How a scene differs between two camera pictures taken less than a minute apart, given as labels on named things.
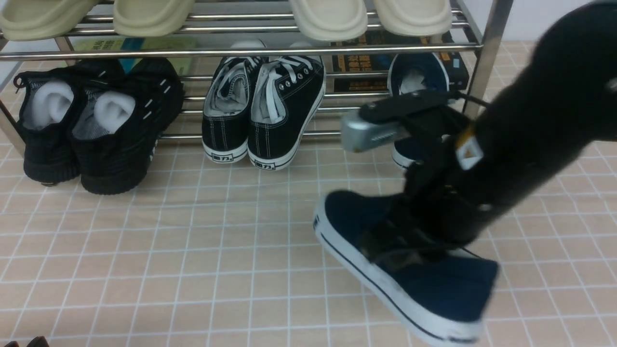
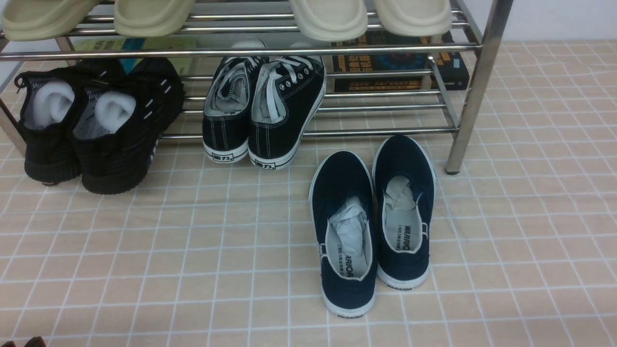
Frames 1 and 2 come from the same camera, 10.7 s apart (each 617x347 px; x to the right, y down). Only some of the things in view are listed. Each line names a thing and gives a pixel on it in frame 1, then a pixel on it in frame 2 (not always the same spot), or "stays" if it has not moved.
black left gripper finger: x=40 y=341 stays
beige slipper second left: x=150 y=18 stays
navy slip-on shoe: x=450 y=292 -> x=343 y=205
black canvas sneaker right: x=288 y=93 stays
